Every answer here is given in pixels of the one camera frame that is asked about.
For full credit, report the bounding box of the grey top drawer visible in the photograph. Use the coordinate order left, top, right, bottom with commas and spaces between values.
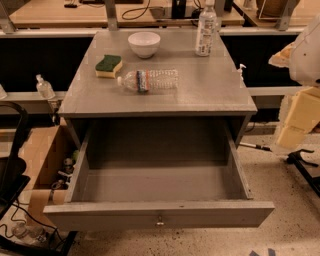
44, 117, 274, 231

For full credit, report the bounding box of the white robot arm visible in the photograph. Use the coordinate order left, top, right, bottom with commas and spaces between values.
268, 14, 320, 150

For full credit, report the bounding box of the grey drawer cabinet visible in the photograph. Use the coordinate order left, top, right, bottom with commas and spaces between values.
59, 28, 256, 143

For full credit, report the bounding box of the black chair base right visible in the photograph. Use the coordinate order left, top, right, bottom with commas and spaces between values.
287, 149, 320, 197

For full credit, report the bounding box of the metal rod on floor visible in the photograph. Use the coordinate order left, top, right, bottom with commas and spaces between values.
239, 142, 271, 152

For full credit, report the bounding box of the white pump dispenser bottle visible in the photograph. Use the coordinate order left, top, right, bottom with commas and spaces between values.
237, 63, 247, 82

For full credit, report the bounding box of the standing clear plastic bottle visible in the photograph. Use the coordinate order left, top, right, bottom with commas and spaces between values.
195, 0, 217, 57

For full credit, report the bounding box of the lying clear plastic bottle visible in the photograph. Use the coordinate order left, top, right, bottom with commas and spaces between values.
117, 69, 179, 93

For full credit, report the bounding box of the white ceramic bowl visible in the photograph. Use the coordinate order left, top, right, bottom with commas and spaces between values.
128, 32, 161, 58

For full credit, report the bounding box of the green yellow sponge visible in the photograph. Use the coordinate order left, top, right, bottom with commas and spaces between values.
95, 55, 122, 78

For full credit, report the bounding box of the brown cardboard box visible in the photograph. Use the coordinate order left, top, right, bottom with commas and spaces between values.
19, 125, 76, 226

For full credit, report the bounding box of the clear sanitizer bottle left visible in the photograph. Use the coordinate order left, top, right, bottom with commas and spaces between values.
36, 74, 55, 99

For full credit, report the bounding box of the black chair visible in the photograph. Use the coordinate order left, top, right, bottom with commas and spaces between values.
0, 101, 30, 219

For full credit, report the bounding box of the wooden desk behind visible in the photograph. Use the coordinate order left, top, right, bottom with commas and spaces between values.
9, 0, 246, 29

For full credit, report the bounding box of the black cable on desk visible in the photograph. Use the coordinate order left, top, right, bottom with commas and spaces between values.
121, 0, 152, 21

